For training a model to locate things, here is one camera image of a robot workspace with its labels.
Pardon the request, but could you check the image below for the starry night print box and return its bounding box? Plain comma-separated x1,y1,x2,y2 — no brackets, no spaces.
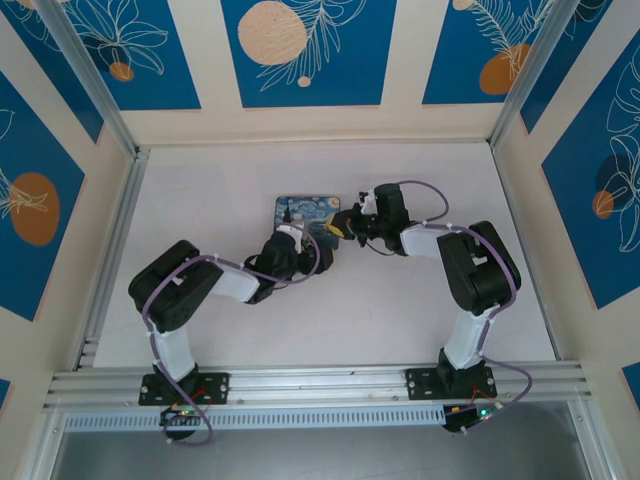
273,194,345,251

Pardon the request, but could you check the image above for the left controller board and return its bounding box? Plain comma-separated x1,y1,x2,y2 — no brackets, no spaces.
159,406,202,427

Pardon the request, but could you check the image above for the controller board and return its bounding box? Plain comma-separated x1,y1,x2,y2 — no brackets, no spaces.
443,403,502,434
159,406,202,427

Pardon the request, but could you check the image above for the grey metal panel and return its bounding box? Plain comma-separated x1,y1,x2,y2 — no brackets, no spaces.
47,399,604,480

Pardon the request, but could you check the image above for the right controller board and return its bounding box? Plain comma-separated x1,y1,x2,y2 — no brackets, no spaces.
443,403,502,434

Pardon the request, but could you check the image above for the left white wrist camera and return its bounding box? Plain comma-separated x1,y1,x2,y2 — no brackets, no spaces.
276,224,307,251

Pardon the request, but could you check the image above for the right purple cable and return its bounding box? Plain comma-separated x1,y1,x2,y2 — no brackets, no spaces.
397,179,534,436

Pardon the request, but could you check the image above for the purple cable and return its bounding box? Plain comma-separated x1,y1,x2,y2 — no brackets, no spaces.
141,225,322,447
397,179,534,436

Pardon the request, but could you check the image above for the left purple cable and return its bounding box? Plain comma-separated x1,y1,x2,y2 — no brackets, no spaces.
141,225,322,447

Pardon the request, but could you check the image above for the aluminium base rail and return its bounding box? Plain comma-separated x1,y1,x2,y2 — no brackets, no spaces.
42,360,596,412

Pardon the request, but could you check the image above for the right aluminium side rail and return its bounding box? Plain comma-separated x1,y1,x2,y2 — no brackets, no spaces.
489,143,562,362

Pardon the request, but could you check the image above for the aluminium side rail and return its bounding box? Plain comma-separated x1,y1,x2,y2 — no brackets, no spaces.
73,147,151,372
489,143,562,362

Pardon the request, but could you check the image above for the grey slotted cable duct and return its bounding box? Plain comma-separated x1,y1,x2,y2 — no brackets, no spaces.
63,405,446,432

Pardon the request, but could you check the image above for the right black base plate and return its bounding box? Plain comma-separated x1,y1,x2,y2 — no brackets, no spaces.
405,368,499,401

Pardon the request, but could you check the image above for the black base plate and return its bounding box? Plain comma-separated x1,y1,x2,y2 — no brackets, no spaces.
138,372,231,406
405,368,499,401

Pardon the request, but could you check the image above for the left aluminium side rail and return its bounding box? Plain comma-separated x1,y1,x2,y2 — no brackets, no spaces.
73,147,151,372

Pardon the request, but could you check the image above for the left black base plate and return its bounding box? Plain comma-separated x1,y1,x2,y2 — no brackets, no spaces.
138,372,231,406

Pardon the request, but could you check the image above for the right aluminium frame post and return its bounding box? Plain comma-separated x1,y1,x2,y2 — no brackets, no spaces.
488,0,575,150

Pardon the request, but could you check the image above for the aluminium frame post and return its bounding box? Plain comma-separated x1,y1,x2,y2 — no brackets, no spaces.
35,0,140,157
488,0,575,150

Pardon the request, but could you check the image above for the left aluminium frame post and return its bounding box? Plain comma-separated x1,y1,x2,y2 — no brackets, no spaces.
35,0,140,157

